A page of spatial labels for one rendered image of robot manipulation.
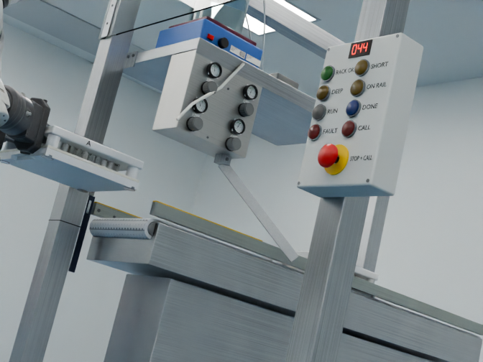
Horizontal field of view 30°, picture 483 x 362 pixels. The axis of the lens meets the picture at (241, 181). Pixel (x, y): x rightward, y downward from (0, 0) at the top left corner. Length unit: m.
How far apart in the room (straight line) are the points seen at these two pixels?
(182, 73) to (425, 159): 4.20
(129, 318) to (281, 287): 0.40
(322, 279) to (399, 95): 0.33
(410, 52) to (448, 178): 4.58
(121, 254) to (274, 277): 0.41
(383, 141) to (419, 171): 4.81
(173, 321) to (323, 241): 0.75
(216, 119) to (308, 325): 0.81
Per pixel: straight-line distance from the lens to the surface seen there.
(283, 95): 2.32
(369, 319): 2.59
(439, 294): 5.83
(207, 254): 2.19
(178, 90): 2.16
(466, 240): 5.81
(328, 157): 1.45
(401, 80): 1.48
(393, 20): 1.65
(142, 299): 2.26
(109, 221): 2.25
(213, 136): 2.17
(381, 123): 1.44
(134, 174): 2.09
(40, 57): 7.51
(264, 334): 2.38
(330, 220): 1.53
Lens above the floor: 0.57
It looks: 13 degrees up
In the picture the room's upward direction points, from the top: 13 degrees clockwise
